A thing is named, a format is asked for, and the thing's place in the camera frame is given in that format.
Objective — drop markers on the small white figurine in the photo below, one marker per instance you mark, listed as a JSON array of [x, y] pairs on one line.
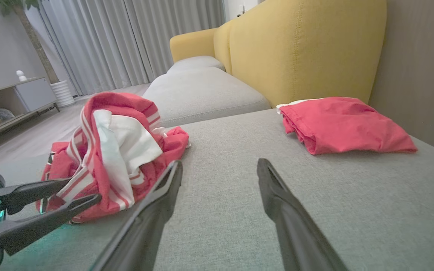
[[21, 76]]

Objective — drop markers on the white ribbed plant pot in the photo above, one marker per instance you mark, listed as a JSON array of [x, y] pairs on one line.
[[63, 94]]

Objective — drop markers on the grey pleated curtain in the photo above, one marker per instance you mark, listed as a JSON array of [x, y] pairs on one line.
[[126, 37]]

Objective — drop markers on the yellow sofa backrest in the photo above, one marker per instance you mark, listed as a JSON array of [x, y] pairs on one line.
[[307, 56]]

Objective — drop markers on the low wooden grey cabinet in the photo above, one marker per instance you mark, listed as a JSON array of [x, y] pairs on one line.
[[36, 94]]

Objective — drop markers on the small grey sofa seat cushion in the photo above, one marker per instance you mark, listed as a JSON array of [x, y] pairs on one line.
[[198, 62]]

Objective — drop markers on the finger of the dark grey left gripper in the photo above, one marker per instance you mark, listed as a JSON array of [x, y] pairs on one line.
[[25, 194], [32, 226]]

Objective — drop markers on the wide grey sofa chaise seat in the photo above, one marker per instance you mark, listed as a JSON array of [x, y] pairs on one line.
[[352, 195]]

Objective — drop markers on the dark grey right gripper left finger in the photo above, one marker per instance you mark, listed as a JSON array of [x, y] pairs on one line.
[[145, 226]]

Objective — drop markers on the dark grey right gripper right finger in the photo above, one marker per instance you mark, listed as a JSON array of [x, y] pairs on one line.
[[296, 233]]

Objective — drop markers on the long grey sofa seat cushion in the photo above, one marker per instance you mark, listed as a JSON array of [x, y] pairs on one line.
[[202, 94]]

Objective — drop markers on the red white striped jersey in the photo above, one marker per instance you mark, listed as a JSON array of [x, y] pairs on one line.
[[123, 150]]

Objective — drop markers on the potted tree with brown trunk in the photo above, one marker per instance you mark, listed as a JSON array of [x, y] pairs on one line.
[[33, 39]]

